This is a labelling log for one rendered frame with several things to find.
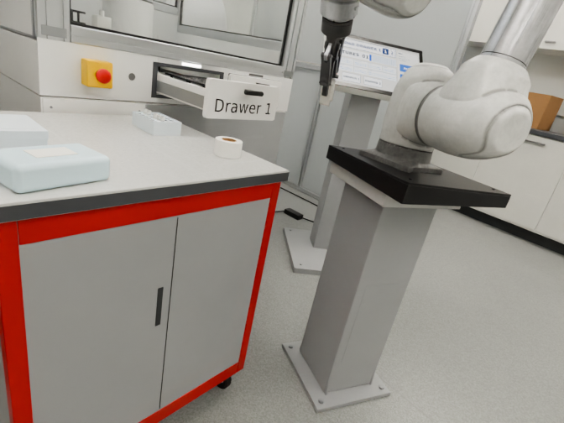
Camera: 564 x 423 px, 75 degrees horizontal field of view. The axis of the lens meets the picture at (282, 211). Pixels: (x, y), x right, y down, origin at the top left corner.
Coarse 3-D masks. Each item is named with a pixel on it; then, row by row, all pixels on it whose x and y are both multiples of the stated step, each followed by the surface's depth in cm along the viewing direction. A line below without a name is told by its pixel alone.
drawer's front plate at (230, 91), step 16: (208, 80) 102; (224, 80) 105; (208, 96) 103; (224, 96) 107; (240, 96) 112; (256, 96) 116; (272, 96) 121; (208, 112) 105; (224, 112) 110; (256, 112) 119; (272, 112) 124
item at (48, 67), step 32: (0, 32) 114; (0, 64) 119; (32, 64) 99; (64, 64) 101; (128, 64) 113; (160, 64) 120; (64, 96) 104; (96, 96) 110; (128, 96) 117; (160, 96) 125; (288, 96) 171
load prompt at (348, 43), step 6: (348, 42) 182; (354, 42) 182; (360, 42) 183; (354, 48) 181; (360, 48) 182; (366, 48) 183; (372, 48) 184; (378, 48) 184; (384, 48) 185; (384, 54) 184; (390, 54) 185
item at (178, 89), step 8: (160, 72) 127; (160, 80) 121; (168, 80) 118; (176, 80) 115; (184, 80) 135; (160, 88) 121; (168, 88) 118; (176, 88) 115; (184, 88) 113; (192, 88) 110; (200, 88) 108; (168, 96) 119; (176, 96) 116; (184, 96) 113; (192, 96) 110; (200, 96) 108; (192, 104) 111; (200, 104) 109
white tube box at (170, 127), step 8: (136, 112) 104; (152, 112) 109; (136, 120) 104; (144, 120) 101; (152, 120) 100; (168, 120) 104; (176, 120) 105; (144, 128) 102; (152, 128) 99; (160, 128) 100; (168, 128) 101; (176, 128) 103
